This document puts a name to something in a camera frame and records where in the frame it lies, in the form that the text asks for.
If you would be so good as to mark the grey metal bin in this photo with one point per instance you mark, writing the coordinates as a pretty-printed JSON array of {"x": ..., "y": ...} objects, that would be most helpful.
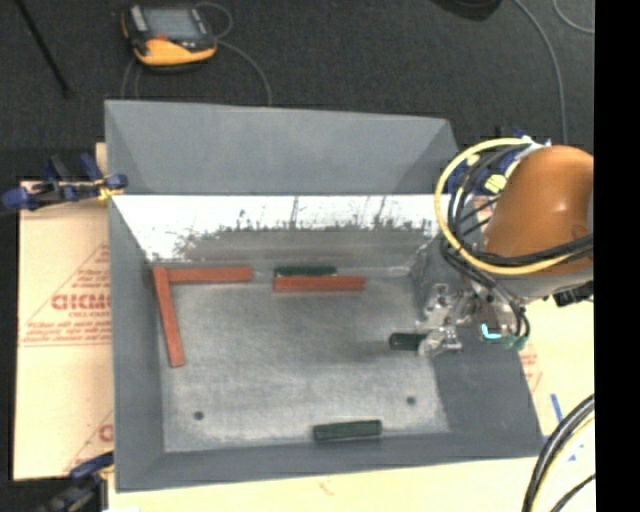
[{"x": 300, "y": 360}]

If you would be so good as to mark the black cylinder on white bracket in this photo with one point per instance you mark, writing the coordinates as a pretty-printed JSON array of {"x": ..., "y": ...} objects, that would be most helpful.
[{"x": 572, "y": 295}]

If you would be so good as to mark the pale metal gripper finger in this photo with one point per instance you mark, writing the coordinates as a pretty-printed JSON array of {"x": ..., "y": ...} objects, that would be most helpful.
[
  {"x": 436, "y": 331},
  {"x": 442, "y": 346}
]

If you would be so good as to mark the dark green block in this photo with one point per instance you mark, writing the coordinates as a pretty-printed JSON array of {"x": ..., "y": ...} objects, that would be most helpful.
[
  {"x": 347, "y": 430},
  {"x": 402, "y": 342},
  {"x": 305, "y": 271}
]

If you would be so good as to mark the red-brown flat block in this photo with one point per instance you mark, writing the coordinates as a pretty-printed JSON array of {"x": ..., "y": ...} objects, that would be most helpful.
[
  {"x": 212, "y": 275},
  {"x": 169, "y": 320},
  {"x": 320, "y": 284}
]

